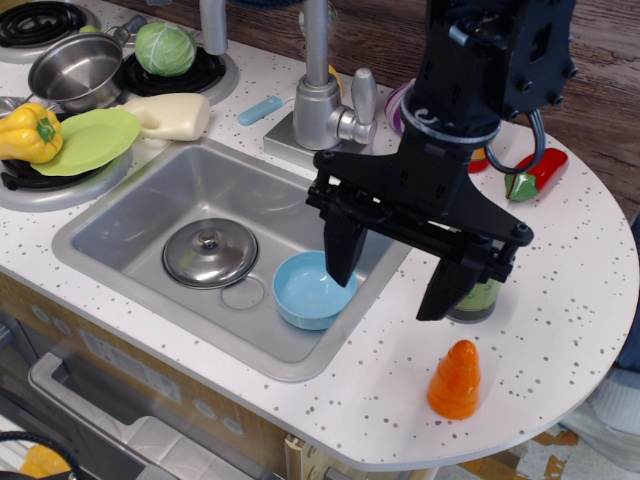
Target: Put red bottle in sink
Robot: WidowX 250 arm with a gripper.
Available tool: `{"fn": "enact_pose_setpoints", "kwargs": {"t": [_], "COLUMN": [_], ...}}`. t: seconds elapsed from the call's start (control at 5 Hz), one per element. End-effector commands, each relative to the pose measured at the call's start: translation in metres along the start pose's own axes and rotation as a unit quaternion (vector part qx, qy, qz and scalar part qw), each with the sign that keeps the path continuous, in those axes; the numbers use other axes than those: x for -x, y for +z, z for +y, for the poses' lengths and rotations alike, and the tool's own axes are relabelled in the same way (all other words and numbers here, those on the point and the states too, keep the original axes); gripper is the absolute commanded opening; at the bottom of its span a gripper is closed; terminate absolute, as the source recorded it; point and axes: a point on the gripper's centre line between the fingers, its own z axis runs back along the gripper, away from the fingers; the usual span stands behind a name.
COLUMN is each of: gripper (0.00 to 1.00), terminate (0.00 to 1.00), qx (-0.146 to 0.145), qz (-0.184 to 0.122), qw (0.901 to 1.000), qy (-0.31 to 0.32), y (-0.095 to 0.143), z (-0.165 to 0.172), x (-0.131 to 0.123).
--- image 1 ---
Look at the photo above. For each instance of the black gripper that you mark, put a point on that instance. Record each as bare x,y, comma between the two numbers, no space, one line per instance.
422,195

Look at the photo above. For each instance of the red ketchup bottle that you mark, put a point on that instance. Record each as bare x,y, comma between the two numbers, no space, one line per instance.
478,162

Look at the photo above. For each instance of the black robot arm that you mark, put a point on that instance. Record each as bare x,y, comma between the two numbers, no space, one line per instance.
485,62

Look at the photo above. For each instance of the grey sink basin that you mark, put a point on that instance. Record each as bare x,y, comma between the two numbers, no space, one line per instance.
118,241

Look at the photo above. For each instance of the green pea can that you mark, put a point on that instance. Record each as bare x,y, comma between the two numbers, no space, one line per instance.
479,303

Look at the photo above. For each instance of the light blue bowl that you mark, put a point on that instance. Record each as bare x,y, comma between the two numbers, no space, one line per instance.
306,296

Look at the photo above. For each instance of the red chili pepper toy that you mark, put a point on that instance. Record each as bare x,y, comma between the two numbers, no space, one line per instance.
532,182

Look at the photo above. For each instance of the orange toy carrot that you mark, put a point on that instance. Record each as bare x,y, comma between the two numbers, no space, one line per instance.
454,390

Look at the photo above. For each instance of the purple toy onion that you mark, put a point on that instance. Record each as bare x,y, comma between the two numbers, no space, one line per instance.
392,107

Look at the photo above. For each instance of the silver faucet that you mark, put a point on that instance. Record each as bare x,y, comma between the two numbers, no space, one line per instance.
320,121

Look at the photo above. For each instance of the steel pot lid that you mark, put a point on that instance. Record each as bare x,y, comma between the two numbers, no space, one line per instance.
210,253

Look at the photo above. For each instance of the black stove burner rear right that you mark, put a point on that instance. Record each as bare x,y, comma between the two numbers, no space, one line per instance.
214,77

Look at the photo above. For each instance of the black stove burner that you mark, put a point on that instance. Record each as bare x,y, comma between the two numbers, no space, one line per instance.
26,190
214,77
27,30

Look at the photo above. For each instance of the grey support pole left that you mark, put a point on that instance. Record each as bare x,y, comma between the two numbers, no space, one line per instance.
214,26

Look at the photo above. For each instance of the green toy cabbage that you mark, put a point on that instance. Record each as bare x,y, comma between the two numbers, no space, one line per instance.
165,49

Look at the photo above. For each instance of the green plate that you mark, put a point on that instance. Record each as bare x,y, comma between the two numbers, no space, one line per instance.
91,140

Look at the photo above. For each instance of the steel pot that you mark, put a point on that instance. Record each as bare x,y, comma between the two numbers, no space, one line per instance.
79,73

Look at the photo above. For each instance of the black stove burner front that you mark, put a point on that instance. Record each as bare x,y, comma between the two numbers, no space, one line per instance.
26,190

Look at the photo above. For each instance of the yellow bell pepper toy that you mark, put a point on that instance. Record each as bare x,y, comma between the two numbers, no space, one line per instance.
31,133

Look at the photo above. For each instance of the yellow object bottom left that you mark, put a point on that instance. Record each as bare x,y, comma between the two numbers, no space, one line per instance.
42,461

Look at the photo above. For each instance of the black stove burner rear left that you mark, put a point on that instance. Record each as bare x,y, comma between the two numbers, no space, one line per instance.
27,30

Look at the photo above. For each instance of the light blue handle utensil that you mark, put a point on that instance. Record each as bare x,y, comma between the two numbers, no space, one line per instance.
262,109

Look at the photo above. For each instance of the oven door handle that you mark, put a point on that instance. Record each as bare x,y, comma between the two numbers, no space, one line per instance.
126,429

